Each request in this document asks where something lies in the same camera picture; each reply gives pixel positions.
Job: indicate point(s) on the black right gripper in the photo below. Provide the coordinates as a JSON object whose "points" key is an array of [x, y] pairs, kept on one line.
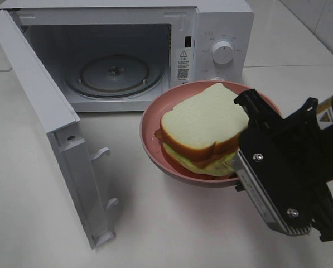
{"points": [[293, 154]]}

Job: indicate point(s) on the white bread sandwich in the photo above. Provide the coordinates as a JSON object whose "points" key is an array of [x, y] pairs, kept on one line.
{"points": [[200, 134]]}

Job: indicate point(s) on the white timer knob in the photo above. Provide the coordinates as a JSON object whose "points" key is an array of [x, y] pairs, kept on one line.
{"points": [[217, 78]]}

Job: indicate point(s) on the pink round plate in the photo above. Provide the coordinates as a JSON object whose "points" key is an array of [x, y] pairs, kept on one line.
{"points": [[150, 123]]}

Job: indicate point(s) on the white microwave door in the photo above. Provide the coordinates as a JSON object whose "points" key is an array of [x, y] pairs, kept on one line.
{"points": [[62, 128]]}

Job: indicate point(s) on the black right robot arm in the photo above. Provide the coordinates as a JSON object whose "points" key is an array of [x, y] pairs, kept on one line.
{"points": [[285, 164]]}

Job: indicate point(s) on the white adjacent table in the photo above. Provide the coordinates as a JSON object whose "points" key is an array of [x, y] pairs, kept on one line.
{"points": [[278, 38]]}

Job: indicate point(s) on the white upper power knob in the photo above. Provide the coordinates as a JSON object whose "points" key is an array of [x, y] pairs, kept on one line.
{"points": [[222, 52]]}

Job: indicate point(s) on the white warning label sticker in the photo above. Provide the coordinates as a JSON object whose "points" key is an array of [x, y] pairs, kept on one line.
{"points": [[183, 64]]}

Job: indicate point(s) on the glass microwave turntable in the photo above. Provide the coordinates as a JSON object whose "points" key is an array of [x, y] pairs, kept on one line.
{"points": [[114, 76]]}

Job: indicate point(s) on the white microwave oven body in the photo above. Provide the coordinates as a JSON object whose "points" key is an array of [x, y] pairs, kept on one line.
{"points": [[64, 33]]}

